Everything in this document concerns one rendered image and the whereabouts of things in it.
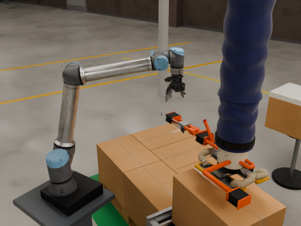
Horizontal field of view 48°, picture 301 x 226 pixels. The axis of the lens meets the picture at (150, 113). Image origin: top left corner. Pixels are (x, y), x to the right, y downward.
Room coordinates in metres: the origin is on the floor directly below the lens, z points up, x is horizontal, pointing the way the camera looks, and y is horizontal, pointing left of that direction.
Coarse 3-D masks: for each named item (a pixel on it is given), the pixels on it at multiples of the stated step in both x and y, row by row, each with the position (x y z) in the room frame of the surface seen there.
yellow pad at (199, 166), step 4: (196, 164) 1.79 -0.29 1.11; (200, 164) 1.79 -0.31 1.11; (208, 164) 1.78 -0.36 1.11; (212, 164) 1.79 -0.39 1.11; (196, 168) 1.77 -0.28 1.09; (200, 168) 1.75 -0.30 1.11; (204, 168) 1.74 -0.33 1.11; (216, 176) 1.66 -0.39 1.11; (224, 176) 1.66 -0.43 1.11; (228, 176) 1.62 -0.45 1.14; (220, 180) 1.62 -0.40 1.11; (224, 180) 1.62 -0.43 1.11; (228, 180) 1.60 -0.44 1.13; (232, 180) 1.62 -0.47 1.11; (228, 184) 1.58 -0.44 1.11; (232, 188) 1.54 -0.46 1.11; (244, 188) 1.55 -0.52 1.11
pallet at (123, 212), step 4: (100, 180) 2.98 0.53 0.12; (104, 184) 2.89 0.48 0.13; (108, 188) 2.81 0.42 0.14; (112, 200) 2.77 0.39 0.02; (116, 200) 2.77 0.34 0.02; (116, 204) 2.71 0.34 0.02; (120, 204) 2.58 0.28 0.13; (116, 208) 2.66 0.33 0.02; (120, 208) 2.66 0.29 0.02; (124, 208) 2.51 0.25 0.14; (120, 212) 2.60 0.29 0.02; (124, 212) 2.52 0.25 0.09; (124, 216) 2.52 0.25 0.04; (128, 216) 2.45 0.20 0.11; (128, 220) 2.45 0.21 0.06; (132, 220) 2.47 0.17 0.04; (128, 224) 2.45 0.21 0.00; (132, 224) 2.43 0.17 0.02; (136, 224) 2.32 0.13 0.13
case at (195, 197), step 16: (176, 176) 1.89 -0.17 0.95; (192, 176) 1.89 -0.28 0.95; (240, 176) 1.89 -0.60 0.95; (176, 192) 1.85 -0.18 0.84; (192, 192) 1.72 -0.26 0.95; (208, 192) 1.72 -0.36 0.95; (224, 192) 1.72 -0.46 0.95; (256, 192) 1.72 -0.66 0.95; (176, 208) 1.85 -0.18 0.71; (192, 208) 1.70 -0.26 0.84; (208, 208) 1.58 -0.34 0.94; (224, 208) 1.57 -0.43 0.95; (256, 208) 1.57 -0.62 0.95; (272, 208) 1.57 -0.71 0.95; (176, 224) 1.84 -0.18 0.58; (192, 224) 1.69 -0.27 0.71; (208, 224) 1.57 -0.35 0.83; (224, 224) 1.46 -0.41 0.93; (240, 224) 1.44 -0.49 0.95; (256, 224) 1.46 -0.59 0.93; (272, 224) 1.53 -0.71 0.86
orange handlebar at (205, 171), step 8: (176, 120) 2.17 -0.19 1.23; (184, 128) 2.07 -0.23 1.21; (192, 128) 2.03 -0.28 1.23; (248, 160) 1.65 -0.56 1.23; (208, 168) 1.57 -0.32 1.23; (216, 168) 1.58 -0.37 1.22; (248, 168) 1.59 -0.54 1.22; (208, 176) 1.50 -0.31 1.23; (216, 184) 1.45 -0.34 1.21; (224, 184) 1.42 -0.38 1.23
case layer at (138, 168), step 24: (96, 144) 3.01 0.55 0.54; (120, 144) 3.00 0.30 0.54; (144, 144) 3.00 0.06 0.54; (168, 144) 3.01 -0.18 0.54; (192, 144) 3.00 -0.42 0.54; (120, 168) 2.58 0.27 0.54; (144, 168) 2.58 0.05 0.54; (168, 168) 2.58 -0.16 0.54; (192, 168) 2.58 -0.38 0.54; (120, 192) 2.57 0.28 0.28; (144, 192) 2.23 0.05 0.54; (168, 192) 2.23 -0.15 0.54; (144, 216) 2.20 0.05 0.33
